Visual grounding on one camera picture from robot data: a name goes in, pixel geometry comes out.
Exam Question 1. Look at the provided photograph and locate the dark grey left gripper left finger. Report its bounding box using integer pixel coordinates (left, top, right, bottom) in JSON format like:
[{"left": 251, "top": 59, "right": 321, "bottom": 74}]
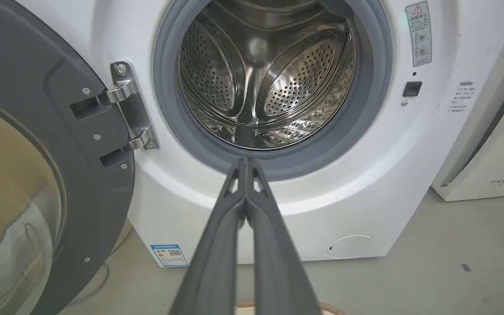
[{"left": 168, "top": 157, "right": 248, "bottom": 315}]

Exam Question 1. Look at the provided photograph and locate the warning label sticker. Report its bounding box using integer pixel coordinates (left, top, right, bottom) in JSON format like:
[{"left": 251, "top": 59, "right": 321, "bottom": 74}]
[{"left": 405, "top": 1, "right": 433, "bottom": 68}]

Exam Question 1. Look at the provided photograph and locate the chrome door hinge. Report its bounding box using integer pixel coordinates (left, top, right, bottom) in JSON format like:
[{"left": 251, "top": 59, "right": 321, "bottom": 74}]
[{"left": 99, "top": 61, "right": 159, "bottom": 151}]

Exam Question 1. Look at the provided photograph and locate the grey rubber door gasket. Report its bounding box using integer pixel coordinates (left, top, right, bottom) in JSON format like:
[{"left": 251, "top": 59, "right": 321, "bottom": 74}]
[{"left": 153, "top": 0, "right": 394, "bottom": 181}]

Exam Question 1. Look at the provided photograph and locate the stainless steel washing machine drum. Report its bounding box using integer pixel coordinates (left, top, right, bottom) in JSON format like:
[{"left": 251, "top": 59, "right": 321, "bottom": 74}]
[{"left": 178, "top": 0, "right": 357, "bottom": 150}]

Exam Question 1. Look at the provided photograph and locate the wicker laundry basket rim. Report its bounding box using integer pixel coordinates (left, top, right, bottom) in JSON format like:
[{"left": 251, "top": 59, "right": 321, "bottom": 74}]
[{"left": 234, "top": 301, "right": 345, "bottom": 315}]

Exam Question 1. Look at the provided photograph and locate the grey washer door with glass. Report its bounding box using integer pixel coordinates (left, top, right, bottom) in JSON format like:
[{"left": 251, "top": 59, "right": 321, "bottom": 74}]
[{"left": 0, "top": 0, "right": 136, "bottom": 315}]

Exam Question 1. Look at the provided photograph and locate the blue energy label sticker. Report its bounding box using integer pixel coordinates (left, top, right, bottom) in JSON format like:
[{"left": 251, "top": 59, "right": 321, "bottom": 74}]
[{"left": 150, "top": 244, "right": 189, "bottom": 268}]

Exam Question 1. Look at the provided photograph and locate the white appliance with grey trim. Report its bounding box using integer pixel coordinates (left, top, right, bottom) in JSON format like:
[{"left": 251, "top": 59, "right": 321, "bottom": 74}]
[{"left": 430, "top": 42, "right": 504, "bottom": 202}]

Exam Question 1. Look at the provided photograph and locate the white front-load washing machine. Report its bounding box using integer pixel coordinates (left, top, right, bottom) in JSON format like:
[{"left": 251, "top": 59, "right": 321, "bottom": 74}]
[{"left": 16, "top": 0, "right": 504, "bottom": 268}]

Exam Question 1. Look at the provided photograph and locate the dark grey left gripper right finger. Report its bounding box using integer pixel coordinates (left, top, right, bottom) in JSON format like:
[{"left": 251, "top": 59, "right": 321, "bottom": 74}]
[{"left": 246, "top": 157, "right": 322, "bottom": 315}]

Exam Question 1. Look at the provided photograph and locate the black door latch socket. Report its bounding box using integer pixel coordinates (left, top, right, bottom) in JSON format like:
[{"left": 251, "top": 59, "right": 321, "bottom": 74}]
[{"left": 402, "top": 81, "right": 423, "bottom": 97}]

